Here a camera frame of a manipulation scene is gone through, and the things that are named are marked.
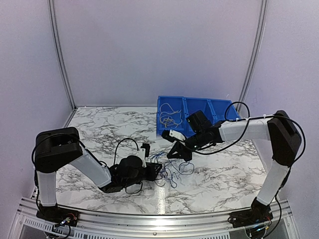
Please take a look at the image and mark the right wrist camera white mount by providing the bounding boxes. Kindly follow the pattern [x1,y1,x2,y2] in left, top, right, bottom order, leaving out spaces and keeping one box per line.
[161,129,186,142]

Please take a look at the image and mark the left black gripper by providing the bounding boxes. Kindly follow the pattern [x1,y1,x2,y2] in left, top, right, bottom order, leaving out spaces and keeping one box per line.
[123,162,162,189]

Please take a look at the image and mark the white wire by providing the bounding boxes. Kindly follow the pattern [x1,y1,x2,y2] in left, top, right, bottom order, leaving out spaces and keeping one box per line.
[159,102,184,129]

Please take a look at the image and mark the left aluminium corner post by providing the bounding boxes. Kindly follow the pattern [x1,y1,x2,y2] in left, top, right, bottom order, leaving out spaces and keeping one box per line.
[47,0,77,111]

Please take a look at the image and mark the coloured wire bundle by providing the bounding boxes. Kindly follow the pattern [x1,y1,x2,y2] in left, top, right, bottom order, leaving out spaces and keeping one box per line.
[149,150,195,189]

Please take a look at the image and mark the right blue storage bin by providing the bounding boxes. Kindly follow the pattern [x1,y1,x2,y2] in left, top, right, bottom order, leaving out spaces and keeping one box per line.
[210,99,240,124]

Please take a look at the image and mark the aluminium corner post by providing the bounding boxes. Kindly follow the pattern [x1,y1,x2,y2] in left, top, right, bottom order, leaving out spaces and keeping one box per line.
[47,0,77,111]
[239,0,269,102]

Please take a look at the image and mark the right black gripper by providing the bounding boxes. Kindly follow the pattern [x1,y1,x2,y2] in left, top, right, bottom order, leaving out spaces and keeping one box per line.
[167,130,206,162]

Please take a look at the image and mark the yellow wires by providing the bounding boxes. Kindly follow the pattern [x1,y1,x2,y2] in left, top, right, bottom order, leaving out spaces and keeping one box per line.
[160,117,181,128]

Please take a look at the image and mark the left blue storage bin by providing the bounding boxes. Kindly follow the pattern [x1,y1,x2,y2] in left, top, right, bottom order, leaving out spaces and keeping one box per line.
[156,96,186,136]

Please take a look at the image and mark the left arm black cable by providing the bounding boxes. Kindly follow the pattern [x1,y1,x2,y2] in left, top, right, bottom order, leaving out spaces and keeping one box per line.
[115,138,143,195]

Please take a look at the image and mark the right aluminium corner post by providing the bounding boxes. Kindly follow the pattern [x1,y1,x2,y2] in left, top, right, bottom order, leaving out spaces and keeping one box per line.
[239,0,269,102]

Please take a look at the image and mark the aluminium front rail frame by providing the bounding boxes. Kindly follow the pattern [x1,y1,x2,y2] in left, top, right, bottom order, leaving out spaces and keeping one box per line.
[7,198,300,239]

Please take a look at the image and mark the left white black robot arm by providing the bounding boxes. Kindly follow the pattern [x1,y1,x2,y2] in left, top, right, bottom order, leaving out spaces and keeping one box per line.
[31,127,162,222]

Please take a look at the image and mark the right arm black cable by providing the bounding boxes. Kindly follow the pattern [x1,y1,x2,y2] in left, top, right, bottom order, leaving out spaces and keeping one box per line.
[196,101,307,166]

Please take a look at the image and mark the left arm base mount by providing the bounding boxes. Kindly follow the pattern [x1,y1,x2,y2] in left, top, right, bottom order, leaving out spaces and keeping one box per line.
[36,206,79,227]

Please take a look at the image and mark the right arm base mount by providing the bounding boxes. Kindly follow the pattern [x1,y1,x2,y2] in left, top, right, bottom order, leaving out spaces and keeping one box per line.
[227,209,273,228]

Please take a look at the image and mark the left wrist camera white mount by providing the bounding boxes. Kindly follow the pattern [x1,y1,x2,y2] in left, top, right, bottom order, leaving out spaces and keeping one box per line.
[139,143,151,168]

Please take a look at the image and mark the blue storage bin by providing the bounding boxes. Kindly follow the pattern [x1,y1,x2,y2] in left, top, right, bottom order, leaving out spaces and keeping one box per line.
[156,96,186,136]
[210,99,240,124]
[185,98,216,137]

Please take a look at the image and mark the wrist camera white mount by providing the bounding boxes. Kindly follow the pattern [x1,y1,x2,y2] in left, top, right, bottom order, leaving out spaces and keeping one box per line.
[139,143,151,168]
[161,129,186,142]

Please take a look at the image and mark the middle blue storage bin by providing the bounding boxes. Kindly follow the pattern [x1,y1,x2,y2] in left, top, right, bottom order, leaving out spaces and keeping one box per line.
[185,98,216,137]

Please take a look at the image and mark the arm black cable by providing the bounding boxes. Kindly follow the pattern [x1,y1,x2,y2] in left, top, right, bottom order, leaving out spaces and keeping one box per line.
[196,101,307,166]
[115,138,143,195]

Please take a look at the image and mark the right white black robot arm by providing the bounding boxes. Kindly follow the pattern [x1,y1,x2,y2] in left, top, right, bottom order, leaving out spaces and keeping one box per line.
[161,111,305,223]

